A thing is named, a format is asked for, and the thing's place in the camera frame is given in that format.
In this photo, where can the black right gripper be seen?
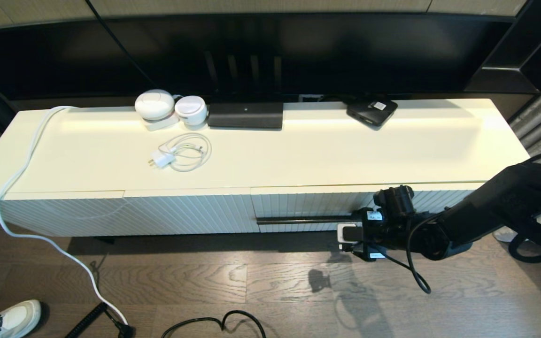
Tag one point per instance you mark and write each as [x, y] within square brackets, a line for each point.
[388, 237]

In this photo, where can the white fluted drawer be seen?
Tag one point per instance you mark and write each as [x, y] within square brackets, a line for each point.
[308, 204]

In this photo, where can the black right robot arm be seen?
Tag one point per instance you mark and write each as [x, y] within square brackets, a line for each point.
[500, 202]

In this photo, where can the white tv cabinet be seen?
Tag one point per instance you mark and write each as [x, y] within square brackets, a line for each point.
[111, 211]

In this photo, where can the black set-top box with label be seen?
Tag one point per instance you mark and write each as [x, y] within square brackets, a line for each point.
[369, 112]

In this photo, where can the black router with antennas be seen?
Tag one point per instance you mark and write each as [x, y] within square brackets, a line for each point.
[244, 115]

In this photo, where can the black television screen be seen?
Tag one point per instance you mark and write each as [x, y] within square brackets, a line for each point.
[345, 51]

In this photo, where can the small white round device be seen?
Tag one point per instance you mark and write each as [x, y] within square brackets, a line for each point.
[190, 110]

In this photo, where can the black shelf unit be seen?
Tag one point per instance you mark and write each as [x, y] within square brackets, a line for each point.
[510, 75]

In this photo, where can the large white dome device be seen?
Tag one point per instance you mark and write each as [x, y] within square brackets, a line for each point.
[154, 105]

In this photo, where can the white sneaker black laces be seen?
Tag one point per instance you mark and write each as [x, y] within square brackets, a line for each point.
[12, 319]

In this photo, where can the labelled black wrist camera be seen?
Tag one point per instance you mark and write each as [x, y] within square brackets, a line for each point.
[374, 215]

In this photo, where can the white wall socket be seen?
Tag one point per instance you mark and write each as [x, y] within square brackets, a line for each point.
[310, 97]

